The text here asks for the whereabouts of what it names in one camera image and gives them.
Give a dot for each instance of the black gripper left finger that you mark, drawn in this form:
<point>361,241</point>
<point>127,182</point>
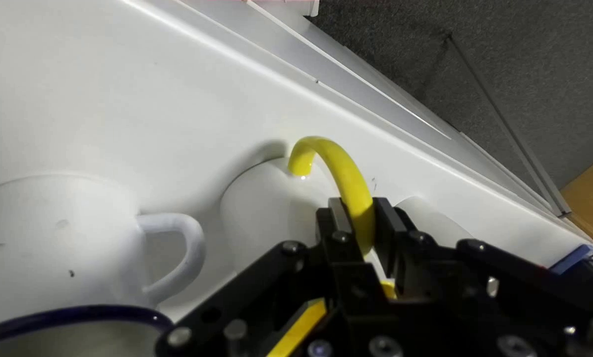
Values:
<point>335,231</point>

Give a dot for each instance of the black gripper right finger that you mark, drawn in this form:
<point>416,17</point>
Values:
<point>480,299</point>

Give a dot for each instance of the yellow cup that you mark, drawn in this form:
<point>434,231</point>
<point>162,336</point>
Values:
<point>335,166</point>

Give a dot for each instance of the small blue object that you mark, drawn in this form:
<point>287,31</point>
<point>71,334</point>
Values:
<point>571,259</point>

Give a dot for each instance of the white enamel mug blue rim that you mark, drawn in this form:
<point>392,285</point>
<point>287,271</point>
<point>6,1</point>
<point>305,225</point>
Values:
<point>49,251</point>

